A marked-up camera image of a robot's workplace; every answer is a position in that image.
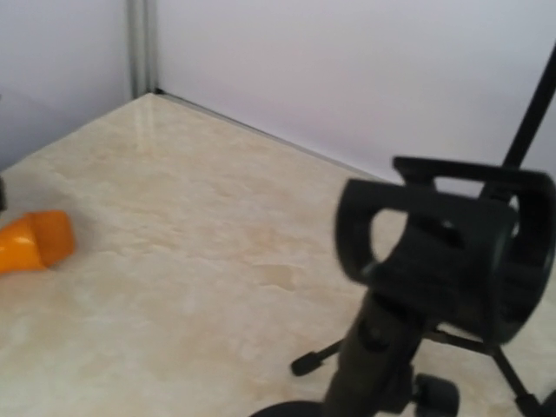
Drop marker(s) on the black desk stand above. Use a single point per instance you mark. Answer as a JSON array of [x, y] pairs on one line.
[[459, 254]]

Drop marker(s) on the orange microphone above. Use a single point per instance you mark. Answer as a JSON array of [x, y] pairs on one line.
[[36, 241]]

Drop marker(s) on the aluminium corner frame post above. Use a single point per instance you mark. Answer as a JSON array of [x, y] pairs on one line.
[[142, 46]]

